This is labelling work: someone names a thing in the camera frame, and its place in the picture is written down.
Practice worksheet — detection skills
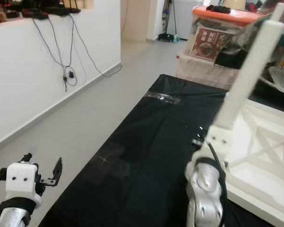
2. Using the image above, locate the white plastic children table top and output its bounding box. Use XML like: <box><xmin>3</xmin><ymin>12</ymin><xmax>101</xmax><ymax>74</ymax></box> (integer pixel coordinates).
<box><xmin>184</xmin><ymin>96</ymin><xmax>284</xmax><ymax>227</ymax></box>

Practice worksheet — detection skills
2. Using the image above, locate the black tablecloth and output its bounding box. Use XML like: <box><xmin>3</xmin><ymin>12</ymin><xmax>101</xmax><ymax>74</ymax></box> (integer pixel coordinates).
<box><xmin>37</xmin><ymin>72</ymin><xmax>284</xmax><ymax>227</ymax></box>

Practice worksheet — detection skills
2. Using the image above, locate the clear tape strip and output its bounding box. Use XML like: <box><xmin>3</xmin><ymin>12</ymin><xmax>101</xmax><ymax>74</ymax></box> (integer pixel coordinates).
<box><xmin>143</xmin><ymin>90</ymin><xmax>181</xmax><ymax>106</ymax></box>

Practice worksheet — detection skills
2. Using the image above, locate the black wifi router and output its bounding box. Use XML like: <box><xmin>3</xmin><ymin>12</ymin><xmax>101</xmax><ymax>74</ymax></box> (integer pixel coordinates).
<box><xmin>18</xmin><ymin>0</ymin><xmax>82</xmax><ymax>20</ymax></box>

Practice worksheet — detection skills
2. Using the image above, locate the black floor mop head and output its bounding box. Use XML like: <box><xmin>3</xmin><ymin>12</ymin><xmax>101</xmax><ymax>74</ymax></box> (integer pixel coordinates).
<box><xmin>156</xmin><ymin>34</ymin><xmax>181</xmax><ymax>44</ymax></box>

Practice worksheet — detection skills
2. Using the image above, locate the orange-lidded storage box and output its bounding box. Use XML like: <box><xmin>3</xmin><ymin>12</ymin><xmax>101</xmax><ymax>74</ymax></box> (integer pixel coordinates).
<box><xmin>186</xmin><ymin>5</ymin><xmax>269</xmax><ymax>63</ymax></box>

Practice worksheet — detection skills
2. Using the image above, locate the white refrigerator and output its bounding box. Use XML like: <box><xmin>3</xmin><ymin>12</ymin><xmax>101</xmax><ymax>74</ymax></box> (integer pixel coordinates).
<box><xmin>172</xmin><ymin>0</ymin><xmax>205</xmax><ymax>40</ymax></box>

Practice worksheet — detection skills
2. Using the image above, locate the black plastic bag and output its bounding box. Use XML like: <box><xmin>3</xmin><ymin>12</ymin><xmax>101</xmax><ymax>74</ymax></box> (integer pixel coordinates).
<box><xmin>213</xmin><ymin>13</ymin><xmax>271</xmax><ymax>71</ymax></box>

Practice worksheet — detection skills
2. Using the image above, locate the small black cloth bundle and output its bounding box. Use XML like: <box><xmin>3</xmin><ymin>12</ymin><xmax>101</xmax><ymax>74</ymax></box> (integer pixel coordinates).
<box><xmin>205</xmin><ymin>4</ymin><xmax>232</xmax><ymax>14</ymax></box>

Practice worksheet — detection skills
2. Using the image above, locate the beige round bowl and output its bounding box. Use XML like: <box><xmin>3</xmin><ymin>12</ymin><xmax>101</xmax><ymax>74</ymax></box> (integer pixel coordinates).
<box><xmin>222</xmin><ymin>0</ymin><xmax>248</xmax><ymax>11</ymax></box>

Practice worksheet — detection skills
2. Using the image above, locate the clear plastic storage bin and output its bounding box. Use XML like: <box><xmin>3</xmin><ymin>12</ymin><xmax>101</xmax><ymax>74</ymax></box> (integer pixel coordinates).
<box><xmin>262</xmin><ymin>44</ymin><xmax>284</xmax><ymax>91</ymax></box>

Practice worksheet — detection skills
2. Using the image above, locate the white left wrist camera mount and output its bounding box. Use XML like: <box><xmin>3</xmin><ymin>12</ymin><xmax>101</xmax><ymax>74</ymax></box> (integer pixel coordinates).
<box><xmin>4</xmin><ymin>160</ymin><xmax>42</xmax><ymax>212</ymax></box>

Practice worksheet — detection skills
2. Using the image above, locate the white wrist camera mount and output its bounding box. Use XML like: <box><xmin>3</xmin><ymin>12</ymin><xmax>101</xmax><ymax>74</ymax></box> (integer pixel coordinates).
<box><xmin>4</xmin><ymin>160</ymin><xmax>42</xmax><ymax>212</ymax></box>
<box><xmin>184</xmin><ymin>124</ymin><xmax>233</xmax><ymax>176</ymax></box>

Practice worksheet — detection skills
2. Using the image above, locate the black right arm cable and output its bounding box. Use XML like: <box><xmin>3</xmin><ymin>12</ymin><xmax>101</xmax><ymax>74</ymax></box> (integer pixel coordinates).
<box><xmin>203</xmin><ymin>139</ymin><xmax>229</xmax><ymax>227</ymax></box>

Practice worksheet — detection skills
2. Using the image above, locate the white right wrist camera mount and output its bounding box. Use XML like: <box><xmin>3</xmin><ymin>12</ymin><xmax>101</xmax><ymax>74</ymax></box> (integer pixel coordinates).
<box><xmin>184</xmin><ymin>124</ymin><xmax>233</xmax><ymax>176</ymax></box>

